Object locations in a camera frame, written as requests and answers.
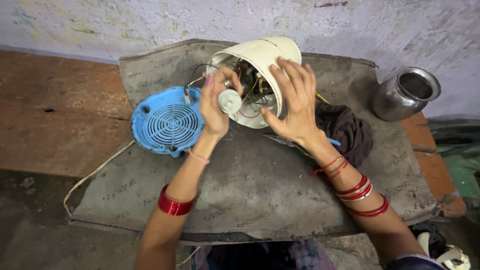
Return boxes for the person's left hand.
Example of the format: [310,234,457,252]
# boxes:
[199,66,244,138]

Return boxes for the person's right hand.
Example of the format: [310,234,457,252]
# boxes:
[260,56,320,146]

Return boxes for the white round plastic coupler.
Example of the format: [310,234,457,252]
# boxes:
[217,89,243,115]

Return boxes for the cream plastic appliance housing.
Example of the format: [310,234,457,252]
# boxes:
[206,36,302,129]

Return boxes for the blue plastic vented base cover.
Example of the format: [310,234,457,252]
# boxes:
[130,86,205,158]

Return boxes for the pink thread wristband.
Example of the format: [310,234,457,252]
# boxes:
[186,148,211,165]

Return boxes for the dark brown cloth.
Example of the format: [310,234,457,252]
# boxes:
[314,101,374,169]

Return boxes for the red thread wristband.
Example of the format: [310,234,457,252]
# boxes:
[312,156,350,179]

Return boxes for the grey worn board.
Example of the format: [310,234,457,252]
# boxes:
[70,38,439,244]

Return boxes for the red bangles stack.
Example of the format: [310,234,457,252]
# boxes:
[157,184,195,217]

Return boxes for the steel water pot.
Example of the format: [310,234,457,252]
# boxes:
[371,67,442,122]

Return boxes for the red and silver bangles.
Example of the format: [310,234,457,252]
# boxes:
[335,174,390,218]

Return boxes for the person's patterned clothing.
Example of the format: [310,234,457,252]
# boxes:
[189,240,336,270]

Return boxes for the green fabric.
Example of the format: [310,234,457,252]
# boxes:
[437,144,480,199]

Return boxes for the white sandal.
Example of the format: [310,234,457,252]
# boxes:
[417,232,471,270]

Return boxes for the cream power cord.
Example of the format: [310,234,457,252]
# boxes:
[63,139,136,217]

